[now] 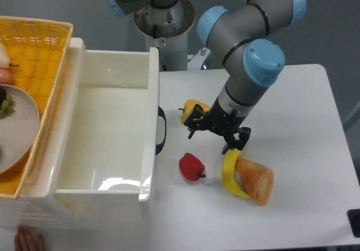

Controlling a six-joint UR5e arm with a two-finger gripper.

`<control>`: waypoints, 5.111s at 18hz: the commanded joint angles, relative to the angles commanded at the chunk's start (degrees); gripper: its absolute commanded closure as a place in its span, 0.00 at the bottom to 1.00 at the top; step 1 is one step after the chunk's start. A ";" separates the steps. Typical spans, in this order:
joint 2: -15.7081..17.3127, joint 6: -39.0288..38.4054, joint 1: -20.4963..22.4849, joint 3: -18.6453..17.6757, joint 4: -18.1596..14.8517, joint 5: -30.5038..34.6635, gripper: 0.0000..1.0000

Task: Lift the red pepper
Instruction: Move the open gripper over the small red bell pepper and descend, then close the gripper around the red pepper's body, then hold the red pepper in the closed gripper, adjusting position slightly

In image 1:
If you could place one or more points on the white plastic bin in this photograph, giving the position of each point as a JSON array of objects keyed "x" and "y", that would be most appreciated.
[{"x": 96, "y": 157}]

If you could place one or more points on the yellow woven basket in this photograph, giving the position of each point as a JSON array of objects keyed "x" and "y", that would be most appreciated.
[{"x": 40, "y": 47}]

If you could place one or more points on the black object at table edge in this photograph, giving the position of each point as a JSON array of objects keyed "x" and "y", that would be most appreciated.
[{"x": 354, "y": 220}]

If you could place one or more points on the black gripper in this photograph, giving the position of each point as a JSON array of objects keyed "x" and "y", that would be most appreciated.
[{"x": 219, "y": 122}]

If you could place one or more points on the red bell pepper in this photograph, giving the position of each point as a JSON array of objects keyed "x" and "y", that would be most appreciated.
[{"x": 191, "y": 167}]

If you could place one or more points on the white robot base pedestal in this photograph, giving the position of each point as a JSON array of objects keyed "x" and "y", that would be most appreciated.
[{"x": 167, "y": 30}]

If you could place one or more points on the grey plate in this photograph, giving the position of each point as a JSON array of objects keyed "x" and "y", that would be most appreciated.
[{"x": 19, "y": 128}]

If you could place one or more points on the green grapes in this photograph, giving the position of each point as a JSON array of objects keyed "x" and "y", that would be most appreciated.
[{"x": 6, "y": 105}]

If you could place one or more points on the person's hand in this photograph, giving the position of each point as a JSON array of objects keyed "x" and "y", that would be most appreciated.
[{"x": 25, "y": 241}]

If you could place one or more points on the yellow bell pepper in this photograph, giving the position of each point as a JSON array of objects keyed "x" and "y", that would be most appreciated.
[{"x": 189, "y": 105}]

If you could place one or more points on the white pear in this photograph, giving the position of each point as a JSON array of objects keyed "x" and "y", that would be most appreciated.
[{"x": 5, "y": 61}]

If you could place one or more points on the yellow banana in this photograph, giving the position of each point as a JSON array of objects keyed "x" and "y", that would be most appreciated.
[{"x": 228, "y": 174}]

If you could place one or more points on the dark purple fruit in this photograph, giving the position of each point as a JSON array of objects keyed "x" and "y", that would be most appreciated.
[{"x": 3, "y": 94}]

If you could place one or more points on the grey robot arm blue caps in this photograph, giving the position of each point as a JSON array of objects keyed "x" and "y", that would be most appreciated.
[{"x": 237, "y": 39}]

